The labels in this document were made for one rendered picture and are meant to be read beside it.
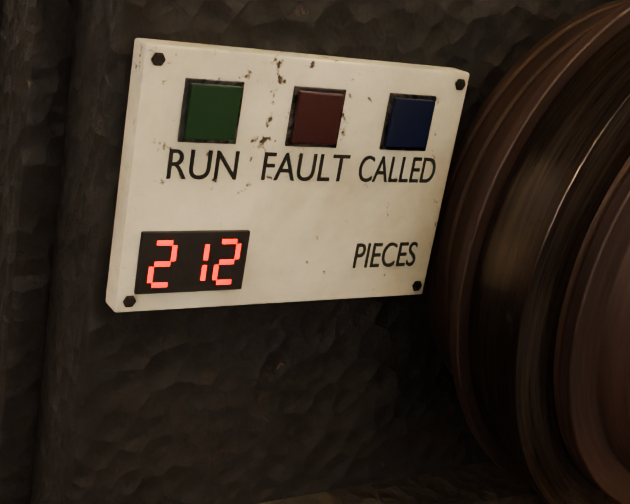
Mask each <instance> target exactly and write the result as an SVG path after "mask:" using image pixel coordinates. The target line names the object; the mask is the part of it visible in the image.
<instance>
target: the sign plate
mask: <svg viewBox="0 0 630 504"><path fill-rule="evenodd" d="M468 79H469V73H468V72H465V71H462V70H459V69H456V68H450V67H440V66H429V65H419V64H408V63H398V62H387V61H377V60H366V59H356V58H345V57H335V56H324V55H314V54H303V53H293V52H282V51H272V50H261V49H251V48H240V47H230V46H219V45H209V44H198V43H188V42H177V41H167V40H156V39H146V38H136V39H135V41H134V50H133V59H132V68H131V77H130V86H129V95H128V104H127V113H126V122H125V130H124V139H123V148H122V157H121V166H120V175H119V184H118V193H117V202H116V211H115V220H114V229H113V238H112V247H111V256H110V265H109V273H108V282H107V291H106V303H107V304H108V305H109V306H110V307H111V308H112V310H113V311H114V312H131V311H148V310H165V309H182V308H198V307H215V306H232V305H249V304H265V303H282V302H299V301H316V300H332V299H349V298H366V297H383V296H399V295H416V294H422V291H423V286H424V282H425V277H426V272H427V268H428V263H429V259H430V254H431V249H432V245H433V240H434V236H435V231H436V226H437V222H438V217H439V213H440V208H441V203H442V199H443V194H444V190H445V185H446V181H447V176H448V171H449V167H450V162H451V158H452V153H453V148H454V144H455V139H456V135H457V130H458V125H459V121H460V116H461V112H462V107H463V102H464V98H465V93H466V89H467V84H468ZM191 83H201V84H215V85H229V86H240V87H241V88H242V91H241V98H240V105H239V111H238V118H237V125H236V132H235V139H234V140H233V141H229V140H203V139H185V138H184V137H183V135H184V128H185V120H186V112H187V105H188V97H189V89H190V84H191ZM299 91H312V92H326V93H340V94H343V95H344V100H343V105H342V111H341V116H340V122H339V128H338V133H337V139H336V144H334V145H331V144H306V143H292V142H290V139H291V133H292V127H293V121H294V115H295V109H296V103H297V97H298V92H299ZM395 97H396V98H410V99H424V100H433V101H434V102H435V103H434V108H433V113H432V117H431V122H430V127H429V132H428V137H427V141H426V146H425V148H408V147H387V146H385V140H386V135H387V130H388V125H389V120H390V115H391V110H392V105H393V99H394V98H395ZM223 239H238V240H237V244H241V250H240V257H239V259H234V258H235V251H236V245H237V244H222V240H223ZM158 240H173V245H178V247H177V254H176V261H171V253H172V246H173V245H166V246H157V241H158ZM206 244H210V249H209V256H208V260H203V257H204V250H205V245H206ZM225 259H234V264H224V265H219V260H225ZM163 261H170V266H166V267H154V262H163ZM202 265H207V270H206V277H205V281H200V278H201V271H202ZM214 265H219V268H218V275H217V280H226V279H231V284H223V285H216V280H212V276H213V269H214ZM149 267H154V272H153V279H152V283H157V282H168V285H167V287H159V288H151V286H152V283H147V278H148V270H149Z"/></svg>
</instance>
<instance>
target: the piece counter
mask: <svg viewBox="0 0 630 504"><path fill-rule="evenodd" d="M237 240H238V239H223V240H222V244H237ZM166 245H173V240H158V241H157V246H166ZM177 247H178V245H173V246H172V253H171V261H176V254H177ZM209 249H210V244H206V245H205V250H204V257H203V260H208V256H209ZM240 250H241V244H237V245H236V251H235V258H234V259H239V257H240ZM234 259H225V260H219V265H224V264H234ZM219 265H214V269H213V276H212V280H216V285H223V284H231V279H226V280H217V275H218V268H219ZM166 266H170V261H163V262H154V267H166ZM154 267H149V270H148V278H147V283H152V279H153V272H154ZM206 270H207V265H202V271H201V278H200V281H205V277H206ZM167 285H168V282H157V283H152V286H151V288H159V287H167Z"/></svg>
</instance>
